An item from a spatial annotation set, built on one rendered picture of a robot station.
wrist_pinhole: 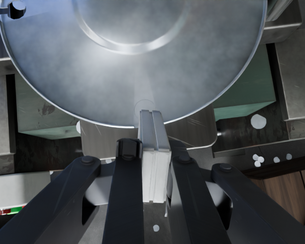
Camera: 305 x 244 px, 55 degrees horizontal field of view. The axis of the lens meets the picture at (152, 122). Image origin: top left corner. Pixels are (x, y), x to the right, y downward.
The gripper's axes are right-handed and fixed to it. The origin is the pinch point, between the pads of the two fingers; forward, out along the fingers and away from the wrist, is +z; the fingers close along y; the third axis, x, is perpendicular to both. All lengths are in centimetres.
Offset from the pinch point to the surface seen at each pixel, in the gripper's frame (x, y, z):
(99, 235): -64, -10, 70
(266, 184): -27, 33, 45
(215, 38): 6.5, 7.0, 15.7
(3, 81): -2.9, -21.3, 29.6
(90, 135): -4.1, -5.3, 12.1
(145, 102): -0.4, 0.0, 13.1
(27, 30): 5.5, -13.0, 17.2
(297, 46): 6.1, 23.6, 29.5
